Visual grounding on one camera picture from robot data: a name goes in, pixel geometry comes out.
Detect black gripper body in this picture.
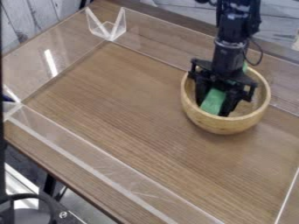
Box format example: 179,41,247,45
189,39,258,101

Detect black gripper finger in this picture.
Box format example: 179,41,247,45
219,87,243,116
195,78,211,105

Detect green rectangular block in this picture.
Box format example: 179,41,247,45
195,68,251,116

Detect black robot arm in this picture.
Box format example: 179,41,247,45
189,0,263,116

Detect brown wooden bowl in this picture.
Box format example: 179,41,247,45
181,67,271,135

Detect black table leg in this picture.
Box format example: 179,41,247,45
43,174,58,196

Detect clear acrylic corner bracket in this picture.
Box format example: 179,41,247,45
86,8,127,42

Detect clear acrylic front wall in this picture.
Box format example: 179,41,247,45
4,86,225,224

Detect black metal base plate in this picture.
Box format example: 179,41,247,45
39,198,90,224

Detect black cable loop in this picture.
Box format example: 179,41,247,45
0,192,60,224

